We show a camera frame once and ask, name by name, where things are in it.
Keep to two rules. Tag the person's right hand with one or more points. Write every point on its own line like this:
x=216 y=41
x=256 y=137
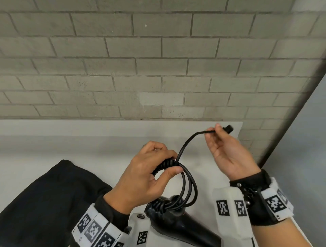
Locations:
x=231 y=157

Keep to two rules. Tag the person's left hand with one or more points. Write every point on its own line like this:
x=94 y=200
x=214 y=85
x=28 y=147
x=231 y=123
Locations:
x=135 y=185

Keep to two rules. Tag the black hair dryer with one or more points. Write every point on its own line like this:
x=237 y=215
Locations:
x=183 y=226

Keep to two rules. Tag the black cloth drawstring bag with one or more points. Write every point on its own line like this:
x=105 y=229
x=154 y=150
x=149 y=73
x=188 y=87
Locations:
x=45 y=206

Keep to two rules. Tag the person's right forearm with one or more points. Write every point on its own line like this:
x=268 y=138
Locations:
x=277 y=234

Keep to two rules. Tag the right wristband with markers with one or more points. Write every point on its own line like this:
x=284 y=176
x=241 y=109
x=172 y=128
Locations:
x=259 y=211

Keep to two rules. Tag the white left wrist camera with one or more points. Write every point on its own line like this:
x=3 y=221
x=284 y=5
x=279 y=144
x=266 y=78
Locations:
x=137 y=225

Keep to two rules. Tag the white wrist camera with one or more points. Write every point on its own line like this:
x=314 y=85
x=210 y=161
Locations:
x=137 y=225
x=229 y=229

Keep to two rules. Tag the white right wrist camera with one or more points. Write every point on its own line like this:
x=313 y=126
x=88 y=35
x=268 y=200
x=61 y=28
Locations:
x=229 y=229

